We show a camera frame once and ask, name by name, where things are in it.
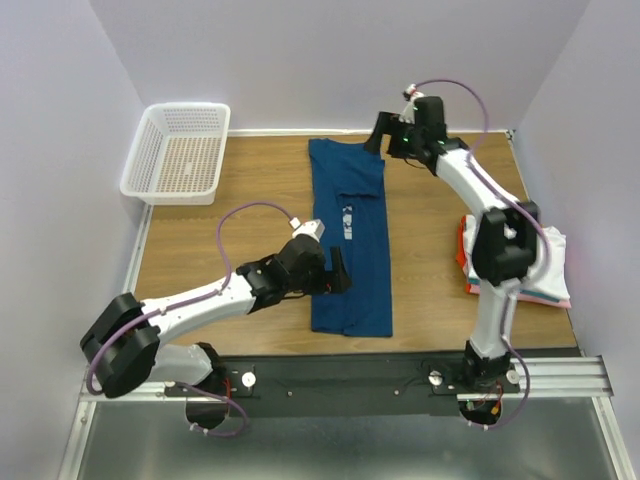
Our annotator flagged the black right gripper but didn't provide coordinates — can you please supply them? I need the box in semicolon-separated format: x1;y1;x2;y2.
360;113;421;162

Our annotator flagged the blue t-shirt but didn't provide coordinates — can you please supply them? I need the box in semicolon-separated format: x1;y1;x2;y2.
308;139;393;338

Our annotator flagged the aluminium frame rail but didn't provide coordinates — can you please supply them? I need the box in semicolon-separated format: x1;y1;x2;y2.
80;357;613;401

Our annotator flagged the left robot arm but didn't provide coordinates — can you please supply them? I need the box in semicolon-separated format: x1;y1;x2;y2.
80;234;352;398

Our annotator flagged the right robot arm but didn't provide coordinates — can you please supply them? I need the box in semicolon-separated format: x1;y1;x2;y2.
364;94;540;392

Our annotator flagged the white folded t-shirt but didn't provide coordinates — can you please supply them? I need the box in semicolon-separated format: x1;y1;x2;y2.
457;214;571;304

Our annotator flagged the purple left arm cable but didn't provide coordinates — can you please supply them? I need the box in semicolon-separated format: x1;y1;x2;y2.
87;201;301;437

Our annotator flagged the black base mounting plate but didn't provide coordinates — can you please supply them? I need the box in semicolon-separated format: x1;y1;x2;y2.
164;352;521;419

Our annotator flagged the white plastic laundry basket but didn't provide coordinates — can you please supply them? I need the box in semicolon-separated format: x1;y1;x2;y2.
119;102;231;206

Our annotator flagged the pink folded t-shirt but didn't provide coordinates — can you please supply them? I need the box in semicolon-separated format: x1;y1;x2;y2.
465;283;571;309

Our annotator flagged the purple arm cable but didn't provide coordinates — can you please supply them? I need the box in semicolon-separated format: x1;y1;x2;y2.
87;201;301;437
402;78;551;432

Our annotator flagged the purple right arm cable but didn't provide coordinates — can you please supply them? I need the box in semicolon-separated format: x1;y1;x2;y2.
402;78;551;432

